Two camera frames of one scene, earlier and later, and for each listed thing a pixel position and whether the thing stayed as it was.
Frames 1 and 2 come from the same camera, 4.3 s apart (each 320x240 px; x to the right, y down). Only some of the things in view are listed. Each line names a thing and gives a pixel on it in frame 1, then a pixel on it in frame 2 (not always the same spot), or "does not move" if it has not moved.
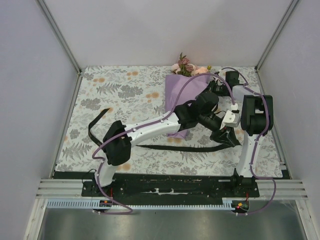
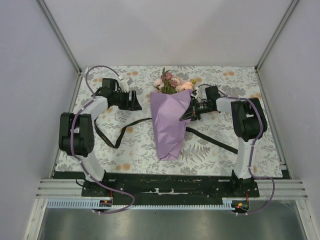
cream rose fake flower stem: [202, 69] to [187, 85]
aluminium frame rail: [62, 188] does not move
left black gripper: [224, 135] to [133, 105]
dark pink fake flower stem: [182, 62] to [168, 86]
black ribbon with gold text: [102, 112] to [188, 129]
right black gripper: [211, 85] to [191, 112]
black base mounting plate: [163, 186] does not move
